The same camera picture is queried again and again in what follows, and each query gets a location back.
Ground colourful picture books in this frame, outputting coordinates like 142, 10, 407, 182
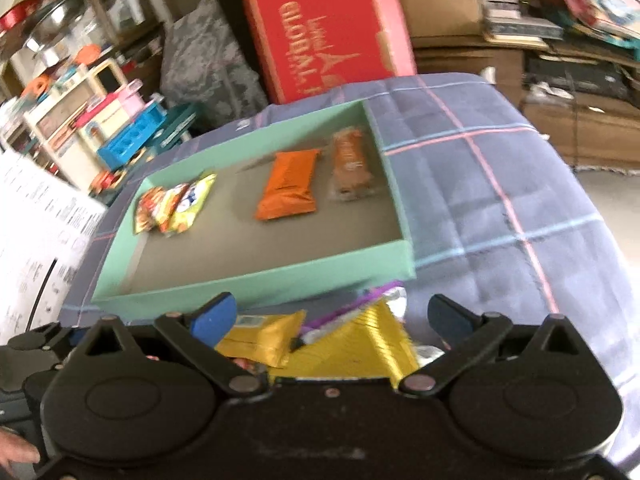
555, 0, 640, 56

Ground cream toy kitchen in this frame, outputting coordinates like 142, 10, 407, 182
22, 57, 128, 181

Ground pink toy set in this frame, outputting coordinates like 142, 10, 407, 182
75, 80, 146, 133

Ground white printed sheet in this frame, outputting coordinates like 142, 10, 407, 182
0, 150, 107, 346

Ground yellow mango snack packet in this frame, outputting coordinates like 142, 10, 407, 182
215, 310, 307, 368

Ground stack of thin books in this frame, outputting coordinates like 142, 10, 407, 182
480, 0, 566, 41

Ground red cardboard box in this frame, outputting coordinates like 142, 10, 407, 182
241, 0, 418, 106

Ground orange snack packet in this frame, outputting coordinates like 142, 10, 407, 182
255, 149, 321, 222

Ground black flat device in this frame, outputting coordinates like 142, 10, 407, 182
525, 55, 631, 103

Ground red orange chips packet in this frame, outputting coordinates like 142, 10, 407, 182
132, 185, 188, 235

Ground metal bowl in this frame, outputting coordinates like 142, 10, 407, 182
22, 0, 96, 56

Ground wooden shelf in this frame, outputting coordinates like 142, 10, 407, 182
80, 0, 166, 46

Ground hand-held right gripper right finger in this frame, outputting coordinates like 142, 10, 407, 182
400, 294, 588, 398

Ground green shallow tray box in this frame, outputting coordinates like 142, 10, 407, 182
90, 99, 417, 322

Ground brown cardboard box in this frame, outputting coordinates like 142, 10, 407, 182
390, 0, 485, 48

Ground purple silver snack packet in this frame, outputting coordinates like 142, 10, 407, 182
299, 281, 408, 348

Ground red ribbon spool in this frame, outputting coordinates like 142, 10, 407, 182
0, 0, 42, 32

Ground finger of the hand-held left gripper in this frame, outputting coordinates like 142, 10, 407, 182
7, 321, 93, 361

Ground yellow green snack packet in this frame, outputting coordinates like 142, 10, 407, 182
160, 172, 218, 237

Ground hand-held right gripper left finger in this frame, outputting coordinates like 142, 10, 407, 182
75, 291, 273, 403

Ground clear wrapped cake packet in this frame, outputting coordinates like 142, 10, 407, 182
327, 127, 383, 206

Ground black cable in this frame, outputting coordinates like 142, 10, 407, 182
27, 257, 58, 331

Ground blue plastic toy rack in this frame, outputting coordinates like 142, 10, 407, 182
97, 100, 167, 171

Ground lace covered cushion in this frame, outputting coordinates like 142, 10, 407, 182
160, 0, 271, 123

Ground gold foil snack packet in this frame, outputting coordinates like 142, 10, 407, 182
287, 299, 421, 388

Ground teal toy box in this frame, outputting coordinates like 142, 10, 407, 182
150, 102, 201, 148

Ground person's left hand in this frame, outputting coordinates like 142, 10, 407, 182
0, 430, 41, 465

